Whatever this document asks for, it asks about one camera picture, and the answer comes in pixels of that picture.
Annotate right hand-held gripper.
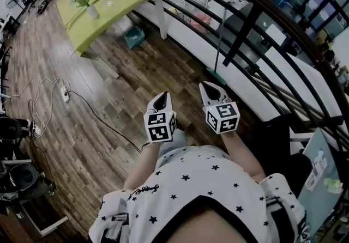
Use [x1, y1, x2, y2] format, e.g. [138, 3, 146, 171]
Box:
[199, 82, 240, 135]

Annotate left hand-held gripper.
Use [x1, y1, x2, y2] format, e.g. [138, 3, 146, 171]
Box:
[144, 91, 177, 144]

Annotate person's right forearm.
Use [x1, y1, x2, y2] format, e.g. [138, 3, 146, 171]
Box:
[222, 130, 267, 183]

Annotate person's left forearm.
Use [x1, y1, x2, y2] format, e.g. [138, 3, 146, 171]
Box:
[124, 142, 161, 191]

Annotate light blue jeans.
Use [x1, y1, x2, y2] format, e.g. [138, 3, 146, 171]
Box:
[159, 129, 189, 159]

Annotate teal bin under table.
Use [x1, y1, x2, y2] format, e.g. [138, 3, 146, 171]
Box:
[124, 26, 147, 50]

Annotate pink chair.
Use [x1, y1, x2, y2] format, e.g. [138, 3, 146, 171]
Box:
[190, 13, 212, 29]

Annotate white star-print shirt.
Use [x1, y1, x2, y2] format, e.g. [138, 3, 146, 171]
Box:
[88, 145, 309, 243]

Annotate white desk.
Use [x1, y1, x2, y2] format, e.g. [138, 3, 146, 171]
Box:
[266, 23, 287, 46]

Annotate green tablecloth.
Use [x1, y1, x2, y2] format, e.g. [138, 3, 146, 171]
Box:
[56, 0, 166, 59]

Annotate white ribbed vase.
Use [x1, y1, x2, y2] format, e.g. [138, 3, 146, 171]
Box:
[86, 4, 100, 20]

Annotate black office chair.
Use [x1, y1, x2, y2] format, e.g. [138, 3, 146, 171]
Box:
[0, 116, 31, 145]

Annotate grey office chair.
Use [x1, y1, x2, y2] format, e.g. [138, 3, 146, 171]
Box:
[8, 162, 55, 199]

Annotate teal notice board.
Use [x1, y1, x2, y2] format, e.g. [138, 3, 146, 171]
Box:
[297, 129, 345, 237]

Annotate standing fan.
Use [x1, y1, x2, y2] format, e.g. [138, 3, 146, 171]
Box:
[5, 0, 22, 10]

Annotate black power cable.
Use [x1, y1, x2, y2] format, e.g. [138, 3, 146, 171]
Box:
[67, 90, 143, 155]

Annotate white power strip with cables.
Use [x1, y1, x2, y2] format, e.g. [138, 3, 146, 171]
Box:
[5, 72, 68, 139]

